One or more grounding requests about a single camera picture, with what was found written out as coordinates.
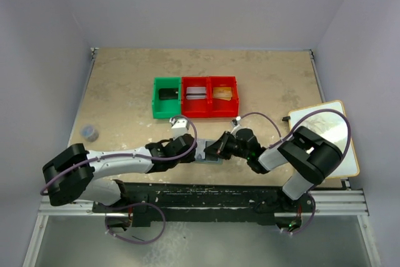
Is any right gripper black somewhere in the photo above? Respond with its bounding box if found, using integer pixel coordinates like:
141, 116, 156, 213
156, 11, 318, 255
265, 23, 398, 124
204, 131, 250, 159

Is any green card holder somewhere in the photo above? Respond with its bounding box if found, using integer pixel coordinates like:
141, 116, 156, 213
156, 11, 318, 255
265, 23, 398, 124
195, 139, 223, 164

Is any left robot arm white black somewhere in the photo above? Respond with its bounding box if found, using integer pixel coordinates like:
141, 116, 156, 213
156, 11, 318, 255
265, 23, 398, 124
40, 134, 197, 212

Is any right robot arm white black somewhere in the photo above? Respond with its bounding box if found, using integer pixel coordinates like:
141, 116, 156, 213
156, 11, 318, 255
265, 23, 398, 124
204, 126, 343, 211

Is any black card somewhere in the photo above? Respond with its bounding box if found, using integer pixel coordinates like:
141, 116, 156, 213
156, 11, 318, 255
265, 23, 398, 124
158, 88, 179, 101

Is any middle red plastic bin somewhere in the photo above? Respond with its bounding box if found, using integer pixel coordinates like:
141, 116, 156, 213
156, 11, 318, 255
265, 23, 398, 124
181, 76, 210, 118

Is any red plastic bin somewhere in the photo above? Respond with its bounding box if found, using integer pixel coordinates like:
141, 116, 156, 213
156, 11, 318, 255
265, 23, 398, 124
181, 76, 210, 118
209, 76, 239, 118

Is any green plastic bin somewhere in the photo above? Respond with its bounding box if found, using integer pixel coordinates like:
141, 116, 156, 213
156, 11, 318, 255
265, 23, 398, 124
152, 77, 181, 119

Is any right red plastic bin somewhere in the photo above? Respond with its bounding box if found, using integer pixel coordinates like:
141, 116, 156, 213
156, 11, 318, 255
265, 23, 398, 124
209, 76, 239, 118

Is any white tray with gold rim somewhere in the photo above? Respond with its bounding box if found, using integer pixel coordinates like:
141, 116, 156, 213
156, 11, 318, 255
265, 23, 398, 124
288, 100, 359, 178

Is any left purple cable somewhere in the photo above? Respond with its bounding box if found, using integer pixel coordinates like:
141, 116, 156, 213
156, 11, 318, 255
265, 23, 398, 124
40, 114, 198, 194

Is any purple cable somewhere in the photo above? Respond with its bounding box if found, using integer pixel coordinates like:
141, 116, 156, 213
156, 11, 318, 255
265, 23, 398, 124
40, 114, 198, 194
237, 109, 350, 193

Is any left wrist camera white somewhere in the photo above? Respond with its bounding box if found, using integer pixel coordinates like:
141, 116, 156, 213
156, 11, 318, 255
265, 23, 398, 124
169, 117, 189, 139

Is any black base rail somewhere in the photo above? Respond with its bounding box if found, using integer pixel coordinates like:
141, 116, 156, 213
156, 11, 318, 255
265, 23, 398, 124
92, 183, 316, 227

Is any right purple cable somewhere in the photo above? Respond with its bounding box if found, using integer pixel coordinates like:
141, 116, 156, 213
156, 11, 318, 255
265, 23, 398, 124
237, 109, 350, 193

